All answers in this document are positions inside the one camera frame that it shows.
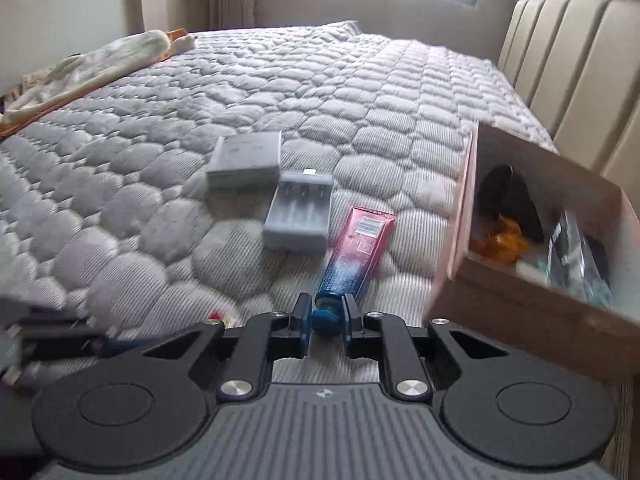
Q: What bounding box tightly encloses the white plush toy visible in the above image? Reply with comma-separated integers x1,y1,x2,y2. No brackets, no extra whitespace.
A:
1,28,195,136

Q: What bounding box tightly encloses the brown toy bear figure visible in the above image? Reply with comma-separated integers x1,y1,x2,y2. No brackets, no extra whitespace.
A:
470,216,530,266

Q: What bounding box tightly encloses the white battery charger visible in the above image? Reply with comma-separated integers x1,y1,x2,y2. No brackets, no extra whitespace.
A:
262,170,334,252

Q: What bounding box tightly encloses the beige padded headboard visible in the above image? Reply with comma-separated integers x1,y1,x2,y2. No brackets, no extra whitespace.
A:
498,0,639,200

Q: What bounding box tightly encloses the white quilted mattress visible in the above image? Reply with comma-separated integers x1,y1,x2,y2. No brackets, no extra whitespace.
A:
0,19,634,480

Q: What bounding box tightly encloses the red blue toothpaste tube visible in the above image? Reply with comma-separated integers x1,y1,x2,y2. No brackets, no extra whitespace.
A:
311,207,395,337

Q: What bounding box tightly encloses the brown cardboard box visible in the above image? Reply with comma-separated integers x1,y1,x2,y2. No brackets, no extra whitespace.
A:
424,124,639,384

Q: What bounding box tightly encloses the black object in box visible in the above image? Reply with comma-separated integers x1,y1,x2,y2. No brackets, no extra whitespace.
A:
476,165,544,244

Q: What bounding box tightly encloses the clear plastic bag in box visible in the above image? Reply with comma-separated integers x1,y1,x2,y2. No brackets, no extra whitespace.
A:
515,210,614,309

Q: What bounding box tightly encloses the white flat box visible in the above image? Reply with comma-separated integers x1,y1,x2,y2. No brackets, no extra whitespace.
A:
206,131,282,190

